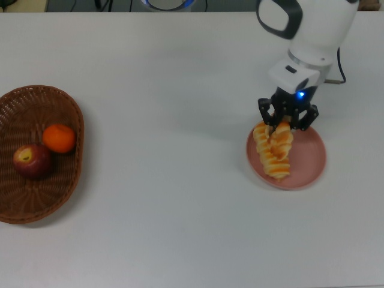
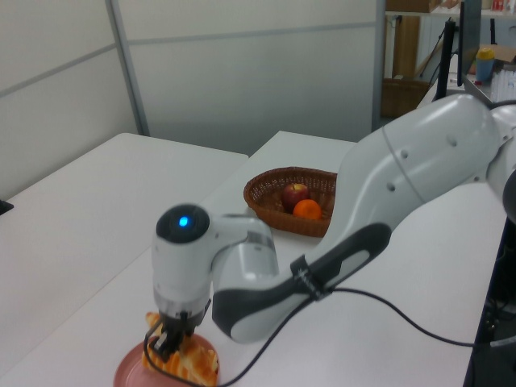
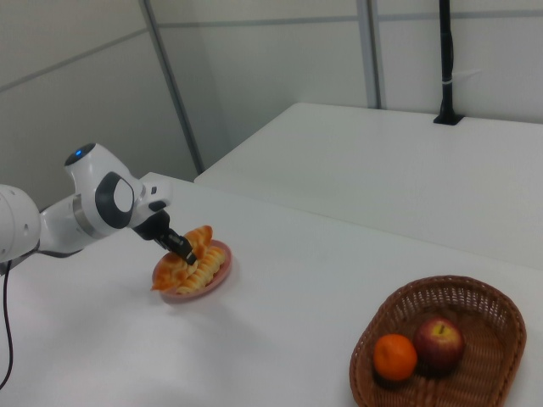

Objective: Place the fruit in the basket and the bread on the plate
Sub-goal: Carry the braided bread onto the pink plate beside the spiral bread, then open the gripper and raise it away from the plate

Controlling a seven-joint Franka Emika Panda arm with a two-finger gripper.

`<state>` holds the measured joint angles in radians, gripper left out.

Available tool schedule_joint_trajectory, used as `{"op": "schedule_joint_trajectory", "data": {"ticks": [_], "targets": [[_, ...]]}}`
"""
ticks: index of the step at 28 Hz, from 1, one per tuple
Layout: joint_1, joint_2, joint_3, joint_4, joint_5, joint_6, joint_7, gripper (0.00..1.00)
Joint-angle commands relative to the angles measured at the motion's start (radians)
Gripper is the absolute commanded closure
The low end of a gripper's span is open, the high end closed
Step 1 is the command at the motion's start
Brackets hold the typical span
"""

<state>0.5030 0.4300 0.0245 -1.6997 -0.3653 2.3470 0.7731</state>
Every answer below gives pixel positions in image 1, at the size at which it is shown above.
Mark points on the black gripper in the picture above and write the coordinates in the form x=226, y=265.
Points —
x=289, y=103

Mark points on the braided toy bread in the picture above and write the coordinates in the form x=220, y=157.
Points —
x=282, y=140

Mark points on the ridged toy bread roll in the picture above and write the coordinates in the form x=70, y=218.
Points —
x=277, y=171

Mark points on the orange toy mandarin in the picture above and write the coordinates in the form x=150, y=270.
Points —
x=59, y=138

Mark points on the red toy apple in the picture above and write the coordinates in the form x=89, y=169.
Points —
x=31, y=163

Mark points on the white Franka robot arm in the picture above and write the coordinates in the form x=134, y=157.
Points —
x=321, y=30

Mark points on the pink plate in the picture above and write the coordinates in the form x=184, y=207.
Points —
x=309, y=159

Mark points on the brown woven basket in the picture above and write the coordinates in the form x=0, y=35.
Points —
x=30, y=204

